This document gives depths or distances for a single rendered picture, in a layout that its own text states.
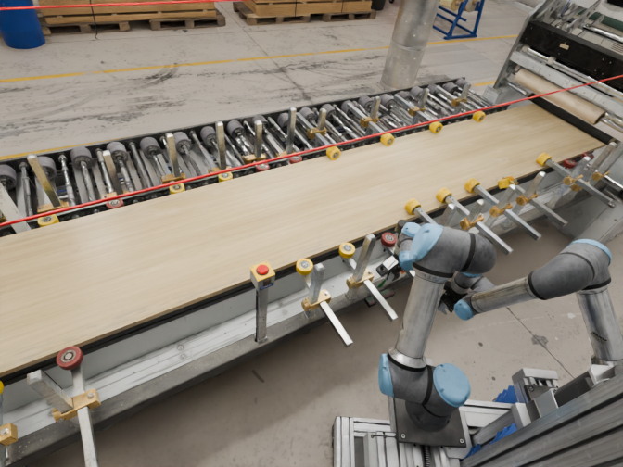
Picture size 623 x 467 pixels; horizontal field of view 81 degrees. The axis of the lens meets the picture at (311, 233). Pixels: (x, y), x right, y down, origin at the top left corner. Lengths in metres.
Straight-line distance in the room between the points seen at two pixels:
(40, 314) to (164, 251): 0.53
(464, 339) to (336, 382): 1.01
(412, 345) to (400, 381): 0.11
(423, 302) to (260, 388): 1.53
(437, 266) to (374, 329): 1.70
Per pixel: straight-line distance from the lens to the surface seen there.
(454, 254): 1.06
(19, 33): 6.52
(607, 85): 3.78
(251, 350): 1.75
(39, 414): 1.95
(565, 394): 1.18
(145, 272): 1.80
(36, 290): 1.91
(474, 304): 1.51
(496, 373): 2.91
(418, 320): 1.11
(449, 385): 1.21
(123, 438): 2.47
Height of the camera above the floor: 2.29
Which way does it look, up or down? 47 degrees down
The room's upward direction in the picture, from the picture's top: 9 degrees clockwise
